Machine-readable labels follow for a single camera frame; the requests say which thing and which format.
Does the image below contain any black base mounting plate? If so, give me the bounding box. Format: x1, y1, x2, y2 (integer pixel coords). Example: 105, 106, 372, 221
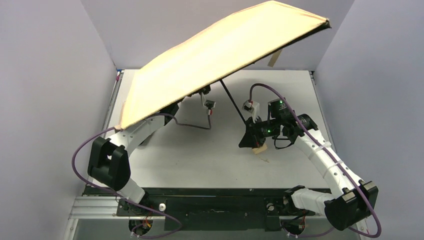
82, 187, 332, 233

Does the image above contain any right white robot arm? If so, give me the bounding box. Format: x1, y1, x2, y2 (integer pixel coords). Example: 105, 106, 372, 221
238, 99, 379, 231

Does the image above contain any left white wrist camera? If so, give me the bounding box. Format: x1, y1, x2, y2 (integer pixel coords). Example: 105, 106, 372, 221
200, 93, 216, 116

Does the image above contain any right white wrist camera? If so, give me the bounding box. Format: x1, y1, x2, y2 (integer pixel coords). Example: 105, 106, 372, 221
242, 100, 260, 123

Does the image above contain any beige folding umbrella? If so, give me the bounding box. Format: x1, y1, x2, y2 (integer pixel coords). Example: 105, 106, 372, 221
118, 0, 332, 155

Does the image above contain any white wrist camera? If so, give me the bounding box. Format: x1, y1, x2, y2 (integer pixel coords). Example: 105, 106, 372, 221
242, 100, 260, 123
200, 93, 216, 116

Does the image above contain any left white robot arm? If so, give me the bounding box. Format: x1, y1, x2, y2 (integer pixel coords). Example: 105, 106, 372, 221
87, 103, 179, 204

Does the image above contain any aluminium frame rail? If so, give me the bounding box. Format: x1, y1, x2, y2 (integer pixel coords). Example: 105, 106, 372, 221
69, 196, 118, 219

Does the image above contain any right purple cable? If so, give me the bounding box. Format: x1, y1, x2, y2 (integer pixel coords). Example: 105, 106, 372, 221
249, 83, 382, 239

